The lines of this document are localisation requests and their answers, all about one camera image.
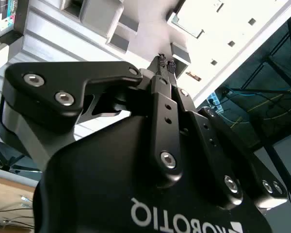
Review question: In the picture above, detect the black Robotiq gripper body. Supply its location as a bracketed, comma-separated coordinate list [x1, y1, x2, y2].
[0, 83, 277, 233]

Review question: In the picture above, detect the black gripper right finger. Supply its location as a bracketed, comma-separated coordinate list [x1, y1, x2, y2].
[166, 60, 289, 210]

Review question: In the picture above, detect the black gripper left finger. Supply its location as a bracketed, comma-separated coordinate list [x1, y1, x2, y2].
[2, 53, 184, 189]

